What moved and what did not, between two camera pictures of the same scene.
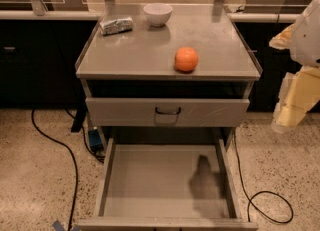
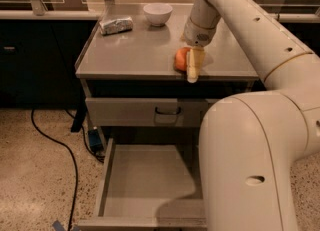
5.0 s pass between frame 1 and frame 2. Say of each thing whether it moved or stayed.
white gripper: moved
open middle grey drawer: stayed
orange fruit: stayed
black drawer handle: stayed
